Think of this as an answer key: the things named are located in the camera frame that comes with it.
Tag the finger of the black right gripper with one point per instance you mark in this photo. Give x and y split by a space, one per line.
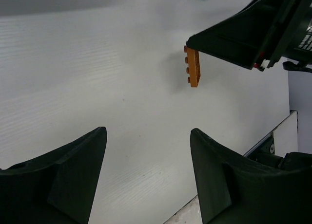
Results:
242 38

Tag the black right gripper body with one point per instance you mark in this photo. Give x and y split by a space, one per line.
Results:
292 39

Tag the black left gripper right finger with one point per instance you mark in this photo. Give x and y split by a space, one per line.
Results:
234 189

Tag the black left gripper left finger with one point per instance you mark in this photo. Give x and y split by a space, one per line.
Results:
57 187

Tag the brown long lego brick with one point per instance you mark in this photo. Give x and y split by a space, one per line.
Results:
193 66

